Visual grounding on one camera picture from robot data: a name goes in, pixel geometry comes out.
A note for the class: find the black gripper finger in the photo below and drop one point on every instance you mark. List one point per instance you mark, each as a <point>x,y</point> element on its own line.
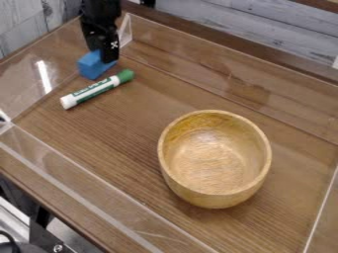
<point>110,45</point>
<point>92,38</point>

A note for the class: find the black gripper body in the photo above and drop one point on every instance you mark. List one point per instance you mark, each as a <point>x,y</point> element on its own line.
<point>99,15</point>

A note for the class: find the blue block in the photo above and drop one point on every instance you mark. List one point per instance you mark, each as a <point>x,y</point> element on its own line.
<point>91,67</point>

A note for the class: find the green and white marker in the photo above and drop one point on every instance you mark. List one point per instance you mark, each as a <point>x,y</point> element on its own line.
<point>95,89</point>

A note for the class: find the brown wooden bowl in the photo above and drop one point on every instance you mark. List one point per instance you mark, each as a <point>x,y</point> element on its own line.
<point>215,157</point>

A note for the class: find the clear acrylic tray wall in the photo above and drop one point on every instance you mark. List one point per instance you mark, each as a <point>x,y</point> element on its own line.
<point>86,161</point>

